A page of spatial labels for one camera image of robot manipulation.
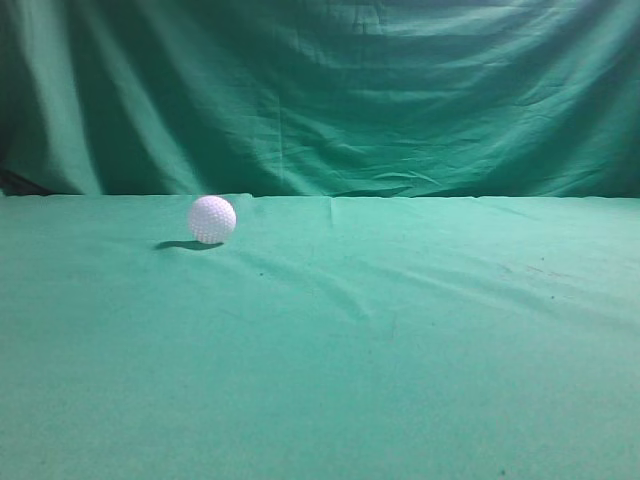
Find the white dimpled golf ball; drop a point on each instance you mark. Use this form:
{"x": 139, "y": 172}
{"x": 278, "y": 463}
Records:
{"x": 212, "y": 220}

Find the green table cloth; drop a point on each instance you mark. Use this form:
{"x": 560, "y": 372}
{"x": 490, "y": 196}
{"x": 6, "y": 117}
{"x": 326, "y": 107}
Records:
{"x": 329, "y": 338}

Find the green backdrop curtain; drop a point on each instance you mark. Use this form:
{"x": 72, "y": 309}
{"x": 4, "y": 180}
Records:
{"x": 326, "y": 98}

